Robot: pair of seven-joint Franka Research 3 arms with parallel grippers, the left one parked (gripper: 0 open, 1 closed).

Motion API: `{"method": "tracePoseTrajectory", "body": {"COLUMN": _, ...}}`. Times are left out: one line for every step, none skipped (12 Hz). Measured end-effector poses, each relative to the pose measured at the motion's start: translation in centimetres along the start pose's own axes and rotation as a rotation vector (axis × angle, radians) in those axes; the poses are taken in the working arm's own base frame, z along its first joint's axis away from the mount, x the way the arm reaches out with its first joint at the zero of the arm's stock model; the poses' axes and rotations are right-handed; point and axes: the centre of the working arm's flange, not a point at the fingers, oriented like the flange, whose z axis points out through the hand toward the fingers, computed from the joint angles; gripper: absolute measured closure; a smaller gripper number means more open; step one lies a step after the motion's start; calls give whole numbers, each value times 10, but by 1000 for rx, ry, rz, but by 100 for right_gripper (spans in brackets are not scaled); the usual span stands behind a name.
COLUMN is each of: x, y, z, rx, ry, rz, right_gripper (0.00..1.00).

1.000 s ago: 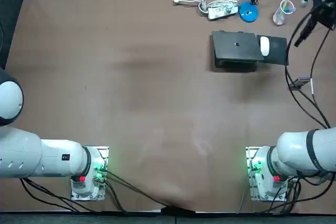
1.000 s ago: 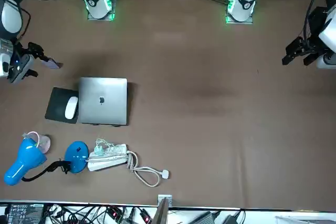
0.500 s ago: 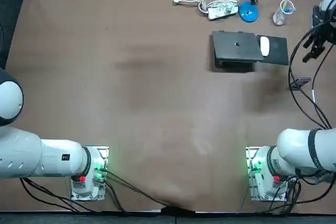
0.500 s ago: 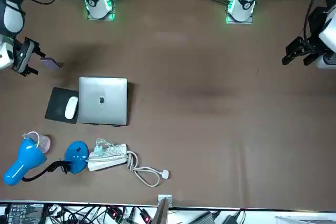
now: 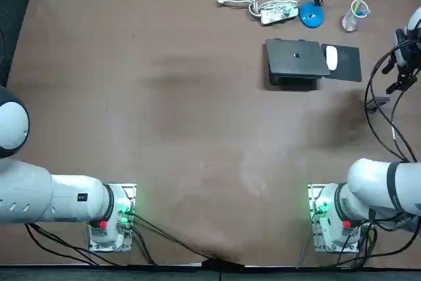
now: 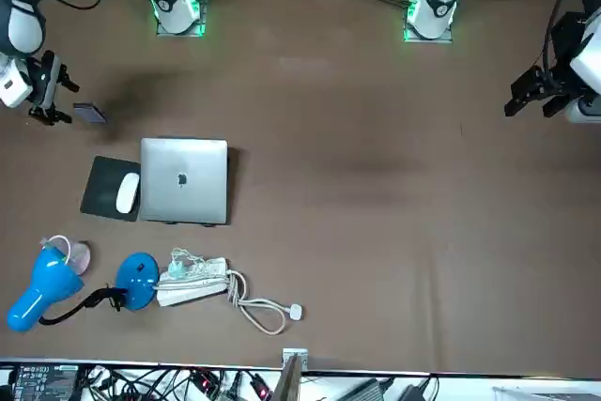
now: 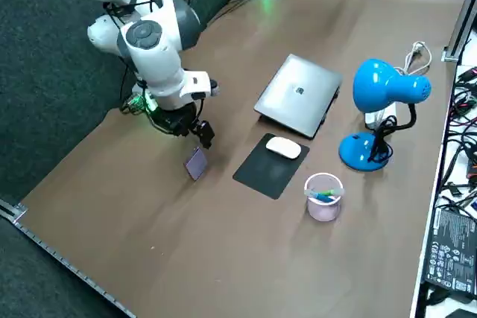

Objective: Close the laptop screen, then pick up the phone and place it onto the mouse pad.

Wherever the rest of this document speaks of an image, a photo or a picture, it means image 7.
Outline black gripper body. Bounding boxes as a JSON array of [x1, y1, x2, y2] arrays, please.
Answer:
[[150, 103, 199, 139]]

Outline grey laptop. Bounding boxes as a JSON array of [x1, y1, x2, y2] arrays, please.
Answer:
[[253, 53, 344, 139]]

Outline black mouse pad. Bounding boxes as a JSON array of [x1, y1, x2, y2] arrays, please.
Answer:
[[233, 132, 311, 200]]

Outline white computer mouse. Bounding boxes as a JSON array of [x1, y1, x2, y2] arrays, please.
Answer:
[[265, 136, 302, 161]]

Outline green and blue pen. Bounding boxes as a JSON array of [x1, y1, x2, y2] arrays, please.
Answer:
[[312, 190, 336, 204]]

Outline pink mesh pen cup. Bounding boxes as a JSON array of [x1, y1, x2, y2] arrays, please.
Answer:
[[303, 172, 344, 222]]

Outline white power strip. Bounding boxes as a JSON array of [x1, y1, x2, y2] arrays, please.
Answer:
[[364, 104, 398, 130]]

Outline white side bench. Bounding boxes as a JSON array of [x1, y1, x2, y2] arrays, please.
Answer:
[[409, 64, 477, 318]]

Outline black labelled power adapter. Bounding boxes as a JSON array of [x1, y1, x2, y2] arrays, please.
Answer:
[[423, 206, 477, 293]]

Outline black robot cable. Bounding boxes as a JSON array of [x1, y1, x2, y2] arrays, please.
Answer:
[[102, 0, 191, 27]]

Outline black lamp cord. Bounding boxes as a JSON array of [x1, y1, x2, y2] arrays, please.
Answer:
[[367, 115, 397, 163]]

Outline aluminium table edge rail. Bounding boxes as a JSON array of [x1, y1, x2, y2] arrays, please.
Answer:
[[0, 198, 136, 318]]

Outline white cable with plug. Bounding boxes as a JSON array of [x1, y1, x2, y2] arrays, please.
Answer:
[[394, 41, 433, 76]]

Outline aluminium frame post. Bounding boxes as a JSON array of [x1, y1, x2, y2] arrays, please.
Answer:
[[441, 0, 477, 63]]

